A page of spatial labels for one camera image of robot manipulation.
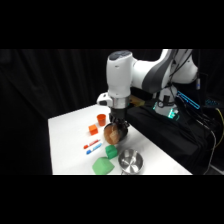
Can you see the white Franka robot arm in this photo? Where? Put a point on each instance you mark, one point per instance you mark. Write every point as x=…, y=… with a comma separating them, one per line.
x=119, y=76

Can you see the black bowl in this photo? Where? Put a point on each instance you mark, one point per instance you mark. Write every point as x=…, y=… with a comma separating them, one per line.
x=123, y=133

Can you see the blue marker pen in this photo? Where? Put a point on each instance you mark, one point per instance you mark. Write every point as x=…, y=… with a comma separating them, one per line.
x=94, y=148

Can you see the red marker pen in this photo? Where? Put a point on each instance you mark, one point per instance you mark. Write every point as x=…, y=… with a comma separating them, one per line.
x=90, y=144

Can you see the black curtain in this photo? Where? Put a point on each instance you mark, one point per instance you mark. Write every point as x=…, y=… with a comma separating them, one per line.
x=43, y=83

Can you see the black robot stand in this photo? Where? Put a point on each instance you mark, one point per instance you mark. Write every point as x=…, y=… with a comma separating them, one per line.
x=166, y=133

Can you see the blue lit control box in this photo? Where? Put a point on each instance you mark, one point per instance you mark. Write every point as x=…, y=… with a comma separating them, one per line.
x=188, y=99

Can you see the orange plastic cup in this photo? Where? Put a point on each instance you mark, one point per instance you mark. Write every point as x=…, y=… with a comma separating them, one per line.
x=101, y=119

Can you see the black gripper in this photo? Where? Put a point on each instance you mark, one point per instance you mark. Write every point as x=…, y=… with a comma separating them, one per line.
x=119, y=115

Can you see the silver metal bowl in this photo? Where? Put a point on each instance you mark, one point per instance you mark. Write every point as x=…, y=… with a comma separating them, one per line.
x=131, y=161

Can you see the orange cube block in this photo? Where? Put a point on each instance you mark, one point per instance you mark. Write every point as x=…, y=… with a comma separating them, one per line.
x=93, y=129

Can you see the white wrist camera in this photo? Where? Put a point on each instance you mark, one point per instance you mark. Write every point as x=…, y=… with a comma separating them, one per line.
x=103, y=99

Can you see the small green cube block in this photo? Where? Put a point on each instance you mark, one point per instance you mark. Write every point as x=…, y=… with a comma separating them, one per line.
x=111, y=151

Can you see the large green foam block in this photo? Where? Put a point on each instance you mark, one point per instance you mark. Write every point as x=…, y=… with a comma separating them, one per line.
x=102, y=166

